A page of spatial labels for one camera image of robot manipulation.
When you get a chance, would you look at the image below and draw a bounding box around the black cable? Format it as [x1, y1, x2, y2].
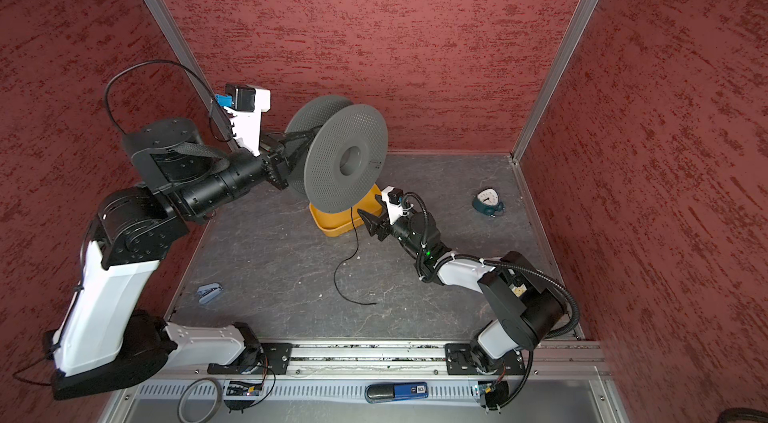
[332, 206, 379, 307]

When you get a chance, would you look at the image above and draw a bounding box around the grey cable spool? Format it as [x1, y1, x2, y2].
[283, 95, 388, 213]

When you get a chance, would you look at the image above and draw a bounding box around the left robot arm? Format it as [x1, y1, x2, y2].
[46, 118, 293, 401]

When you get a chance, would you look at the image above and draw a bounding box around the yellow plastic tray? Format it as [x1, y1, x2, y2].
[309, 184, 383, 238]

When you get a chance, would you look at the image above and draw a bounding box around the teal kitchen scale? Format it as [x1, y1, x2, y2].
[472, 188, 505, 217]

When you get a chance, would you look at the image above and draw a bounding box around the small blue object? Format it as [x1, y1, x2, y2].
[196, 283, 223, 305]

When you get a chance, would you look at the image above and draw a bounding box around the blue black handheld device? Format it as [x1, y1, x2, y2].
[364, 382, 429, 404]

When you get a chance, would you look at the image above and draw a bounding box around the left corner aluminium profile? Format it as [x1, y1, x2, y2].
[109, 0, 238, 151]

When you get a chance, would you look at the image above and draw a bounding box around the corner aluminium profile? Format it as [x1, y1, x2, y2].
[109, 0, 238, 151]
[511, 0, 600, 165]

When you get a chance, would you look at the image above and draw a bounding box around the right corner aluminium profile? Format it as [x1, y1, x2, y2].
[511, 0, 600, 165]

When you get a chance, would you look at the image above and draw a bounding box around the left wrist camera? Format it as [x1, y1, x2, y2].
[216, 83, 271, 156]

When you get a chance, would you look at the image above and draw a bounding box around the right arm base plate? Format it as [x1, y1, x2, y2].
[444, 343, 525, 376]

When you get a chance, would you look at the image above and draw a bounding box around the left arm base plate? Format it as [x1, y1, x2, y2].
[207, 342, 293, 377]

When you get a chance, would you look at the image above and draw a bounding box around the aluminium rail frame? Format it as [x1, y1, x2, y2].
[125, 338, 607, 381]

